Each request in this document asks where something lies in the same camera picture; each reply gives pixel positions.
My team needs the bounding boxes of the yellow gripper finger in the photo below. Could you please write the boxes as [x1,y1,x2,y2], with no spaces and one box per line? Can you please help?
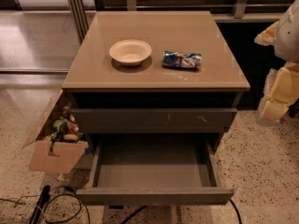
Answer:
[254,21,278,46]
[260,62,299,121]

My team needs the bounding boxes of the metal window frame post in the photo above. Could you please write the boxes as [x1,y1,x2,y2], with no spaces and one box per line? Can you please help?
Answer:
[67,0,89,43]

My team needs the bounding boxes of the cardboard box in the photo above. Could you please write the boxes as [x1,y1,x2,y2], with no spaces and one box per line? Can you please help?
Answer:
[23,91,93,174]

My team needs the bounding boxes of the open grey middle drawer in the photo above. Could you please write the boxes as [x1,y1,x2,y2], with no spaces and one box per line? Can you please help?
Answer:
[77,134,234,205]

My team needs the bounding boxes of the grey drawer cabinet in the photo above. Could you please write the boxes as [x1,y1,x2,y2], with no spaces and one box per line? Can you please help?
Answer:
[64,11,249,224]

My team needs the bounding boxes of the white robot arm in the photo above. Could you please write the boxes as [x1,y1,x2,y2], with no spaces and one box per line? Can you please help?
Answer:
[254,0,299,123]

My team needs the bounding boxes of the black power cable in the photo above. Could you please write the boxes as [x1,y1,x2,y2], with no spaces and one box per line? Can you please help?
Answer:
[121,199,243,224]

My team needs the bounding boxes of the black rod tool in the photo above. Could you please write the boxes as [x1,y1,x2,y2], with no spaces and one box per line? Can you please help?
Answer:
[28,185,50,224]

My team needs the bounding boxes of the toy items in box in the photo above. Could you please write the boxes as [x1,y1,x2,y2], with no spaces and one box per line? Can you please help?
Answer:
[43,105,83,143]

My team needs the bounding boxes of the black cable loop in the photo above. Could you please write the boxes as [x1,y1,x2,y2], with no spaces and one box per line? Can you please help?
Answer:
[0,185,92,224]

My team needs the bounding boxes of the closed grey top drawer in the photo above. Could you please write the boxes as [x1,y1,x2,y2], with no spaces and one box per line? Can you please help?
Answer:
[73,108,236,133]

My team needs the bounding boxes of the white paper bowl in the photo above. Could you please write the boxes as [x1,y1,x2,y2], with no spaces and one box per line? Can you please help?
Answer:
[109,39,151,66]

